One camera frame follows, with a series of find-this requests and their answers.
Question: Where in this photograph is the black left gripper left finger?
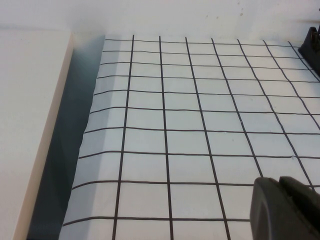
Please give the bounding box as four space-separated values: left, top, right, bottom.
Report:
249 176 316 240

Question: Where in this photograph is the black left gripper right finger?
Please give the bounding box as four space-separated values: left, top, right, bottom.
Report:
278 175 320 240

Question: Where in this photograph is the white black-grid tablecloth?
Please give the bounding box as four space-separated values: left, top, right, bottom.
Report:
59 33 320 240

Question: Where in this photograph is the black plastic drip tray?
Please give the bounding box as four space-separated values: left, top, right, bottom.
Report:
298 25 320 76

